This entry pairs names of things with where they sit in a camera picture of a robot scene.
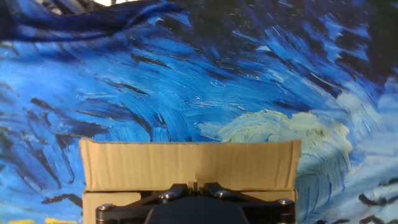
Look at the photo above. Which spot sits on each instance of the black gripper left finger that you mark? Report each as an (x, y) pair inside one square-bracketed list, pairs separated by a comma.
[(124, 213)]

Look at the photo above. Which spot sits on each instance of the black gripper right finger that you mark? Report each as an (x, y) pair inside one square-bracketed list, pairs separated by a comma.
[(267, 213)]

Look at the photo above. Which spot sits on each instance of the brown cardboard box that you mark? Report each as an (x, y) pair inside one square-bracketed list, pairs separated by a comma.
[(186, 165)]

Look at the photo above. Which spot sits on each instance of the blue yellow painted cloth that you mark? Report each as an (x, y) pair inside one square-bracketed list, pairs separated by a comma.
[(199, 77)]

